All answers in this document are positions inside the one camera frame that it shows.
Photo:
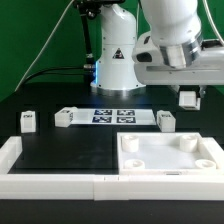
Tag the white square tabletop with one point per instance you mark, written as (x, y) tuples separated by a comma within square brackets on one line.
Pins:
[(149, 153)]

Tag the white U-shaped obstacle fence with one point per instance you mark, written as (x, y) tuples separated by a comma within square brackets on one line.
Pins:
[(102, 187)]

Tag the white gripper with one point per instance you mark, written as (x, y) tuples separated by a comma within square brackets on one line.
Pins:
[(208, 69)]

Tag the white sheet with AprilTags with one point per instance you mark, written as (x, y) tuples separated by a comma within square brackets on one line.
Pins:
[(114, 117)]

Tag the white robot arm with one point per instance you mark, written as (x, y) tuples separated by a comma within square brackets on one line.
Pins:
[(172, 52)]

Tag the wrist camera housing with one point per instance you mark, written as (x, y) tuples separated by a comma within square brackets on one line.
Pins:
[(145, 51)]

